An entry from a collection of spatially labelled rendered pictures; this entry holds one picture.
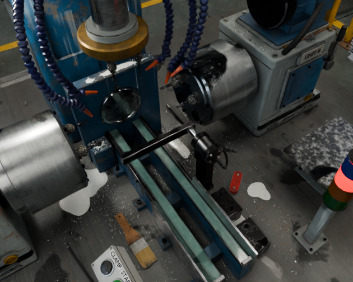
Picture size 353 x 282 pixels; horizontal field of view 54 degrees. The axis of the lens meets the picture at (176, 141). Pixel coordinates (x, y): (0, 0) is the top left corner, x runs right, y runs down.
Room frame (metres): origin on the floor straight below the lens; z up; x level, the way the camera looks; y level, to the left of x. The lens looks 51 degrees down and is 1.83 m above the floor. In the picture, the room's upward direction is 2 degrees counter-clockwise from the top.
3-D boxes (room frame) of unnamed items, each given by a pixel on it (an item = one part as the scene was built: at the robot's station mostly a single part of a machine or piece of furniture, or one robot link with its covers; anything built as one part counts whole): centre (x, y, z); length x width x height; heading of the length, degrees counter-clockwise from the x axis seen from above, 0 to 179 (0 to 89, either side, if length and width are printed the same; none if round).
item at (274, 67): (1.06, -0.38, 0.99); 0.35 x 0.31 x 0.37; 121
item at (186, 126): (0.67, 0.05, 1.02); 0.26 x 0.04 x 0.03; 121
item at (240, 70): (0.92, -0.15, 1.04); 0.41 x 0.25 x 0.25; 121
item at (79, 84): (0.88, 0.21, 0.97); 0.30 x 0.11 x 0.34; 121
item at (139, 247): (0.45, 0.14, 0.80); 0.21 x 0.05 x 0.01; 34
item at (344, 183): (0.44, -0.41, 1.14); 0.06 x 0.06 x 0.04
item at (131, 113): (0.82, 0.18, 1.01); 0.15 x 0.02 x 0.15; 121
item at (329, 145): (0.67, -0.53, 0.86); 0.27 x 0.24 x 0.12; 121
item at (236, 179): (0.64, -0.20, 0.81); 0.09 x 0.03 x 0.02; 159
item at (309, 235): (0.44, -0.41, 1.01); 0.08 x 0.08 x 0.42; 31
